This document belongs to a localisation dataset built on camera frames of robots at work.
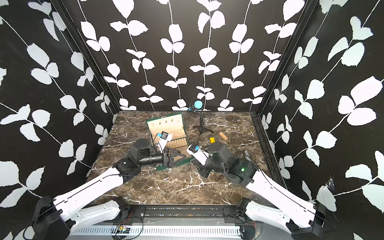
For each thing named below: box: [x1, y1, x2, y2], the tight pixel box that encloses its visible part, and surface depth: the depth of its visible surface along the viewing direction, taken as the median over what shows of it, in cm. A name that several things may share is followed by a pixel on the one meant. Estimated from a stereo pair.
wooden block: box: [219, 131, 228, 141], surface depth 109 cm
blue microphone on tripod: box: [188, 98, 214, 145], surface depth 94 cm
